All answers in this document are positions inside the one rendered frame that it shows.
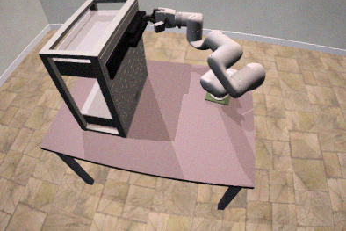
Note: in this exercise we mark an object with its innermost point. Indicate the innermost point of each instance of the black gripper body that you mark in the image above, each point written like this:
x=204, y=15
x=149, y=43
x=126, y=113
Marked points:
x=170, y=14

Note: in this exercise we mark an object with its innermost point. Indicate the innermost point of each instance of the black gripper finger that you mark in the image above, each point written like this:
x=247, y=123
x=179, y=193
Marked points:
x=150, y=16
x=152, y=20

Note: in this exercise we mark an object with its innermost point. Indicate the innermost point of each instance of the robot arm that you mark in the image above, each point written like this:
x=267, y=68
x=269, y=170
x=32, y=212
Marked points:
x=227, y=53

